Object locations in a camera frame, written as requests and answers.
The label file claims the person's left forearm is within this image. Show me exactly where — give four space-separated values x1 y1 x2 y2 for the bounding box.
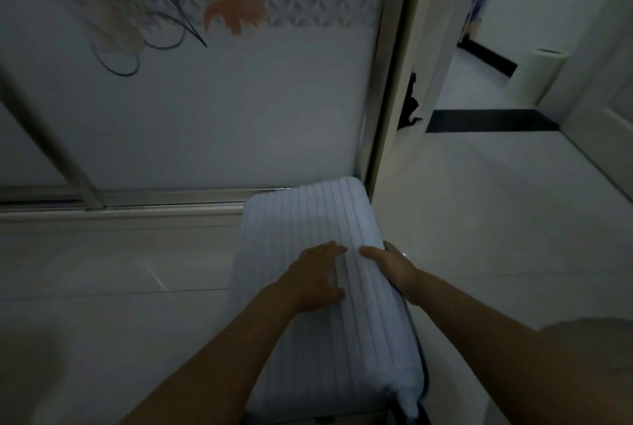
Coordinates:
119 286 300 425

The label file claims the white cylindrical bin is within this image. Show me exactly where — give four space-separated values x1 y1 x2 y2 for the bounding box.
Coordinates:
504 46 573 109

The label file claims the person's right hand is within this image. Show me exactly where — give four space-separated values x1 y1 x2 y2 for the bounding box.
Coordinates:
358 242 425 304

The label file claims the grey round stool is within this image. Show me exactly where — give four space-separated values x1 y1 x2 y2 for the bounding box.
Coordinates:
539 316 633 381

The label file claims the small black wall sticker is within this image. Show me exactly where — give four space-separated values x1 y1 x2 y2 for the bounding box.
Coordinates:
398 72 423 134

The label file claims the person's left hand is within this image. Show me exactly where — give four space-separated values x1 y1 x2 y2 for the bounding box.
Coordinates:
277 240 349 314

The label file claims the person's right forearm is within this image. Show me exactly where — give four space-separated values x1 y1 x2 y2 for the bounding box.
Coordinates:
406 276 633 425

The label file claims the grey sliding door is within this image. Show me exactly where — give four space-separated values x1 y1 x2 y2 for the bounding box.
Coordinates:
0 0 417 208

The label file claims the grey-blue suitcase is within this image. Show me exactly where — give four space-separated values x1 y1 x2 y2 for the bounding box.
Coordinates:
226 177 431 425

